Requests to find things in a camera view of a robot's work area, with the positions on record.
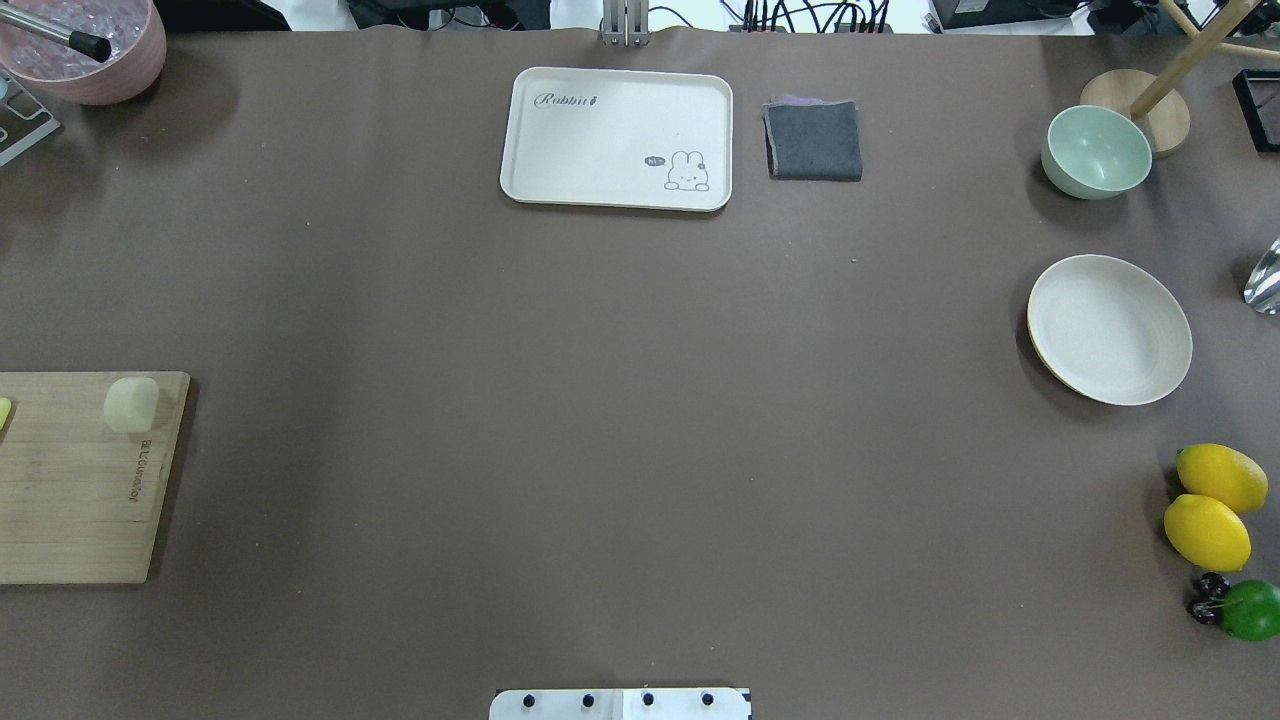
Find cream round plate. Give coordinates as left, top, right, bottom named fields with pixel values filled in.
left=1027, top=254, right=1194, bottom=407

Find white steamed bun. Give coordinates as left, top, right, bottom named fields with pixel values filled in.
left=102, top=377, right=160, bottom=434

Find cream rabbit tray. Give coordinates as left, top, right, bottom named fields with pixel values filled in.
left=499, top=67, right=733, bottom=211

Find folded grey cloth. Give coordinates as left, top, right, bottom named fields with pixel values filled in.
left=763, top=95, right=864, bottom=182

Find mint green bowl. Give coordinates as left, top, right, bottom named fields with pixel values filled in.
left=1039, top=105, right=1153, bottom=200

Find wooden cutting board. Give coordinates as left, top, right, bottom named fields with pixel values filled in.
left=1, top=372, right=191, bottom=585

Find wooden cup stand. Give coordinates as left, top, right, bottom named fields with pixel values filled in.
left=1079, top=1, right=1277, bottom=159

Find yellow lemon upper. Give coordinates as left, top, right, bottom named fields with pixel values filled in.
left=1175, top=443, right=1268, bottom=512

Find yellow lemon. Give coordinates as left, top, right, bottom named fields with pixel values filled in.
left=1164, top=495, right=1252, bottom=571
left=1175, top=443, right=1268, bottom=512

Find yellow lemon lower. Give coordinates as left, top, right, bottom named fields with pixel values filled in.
left=1164, top=495, right=1252, bottom=571

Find dark cherries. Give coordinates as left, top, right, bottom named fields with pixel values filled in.
left=1187, top=571, right=1233, bottom=626

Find metal scoop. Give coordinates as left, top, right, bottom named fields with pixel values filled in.
left=1242, top=240, right=1280, bottom=315

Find pink bowl with ice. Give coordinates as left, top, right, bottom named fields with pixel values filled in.
left=0, top=0, right=168, bottom=106

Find green lime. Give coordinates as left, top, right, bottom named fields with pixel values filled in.
left=1221, top=580, right=1279, bottom=642

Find aluminium frame post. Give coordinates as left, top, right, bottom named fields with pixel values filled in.
left=599, top=0, right=652, bottom=47

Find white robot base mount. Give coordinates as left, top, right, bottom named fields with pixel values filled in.
left=488, top=687, right=753, bottom=719

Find metal tongs handle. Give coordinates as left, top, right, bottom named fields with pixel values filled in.
left=1, top=1, right=113, bottom=63

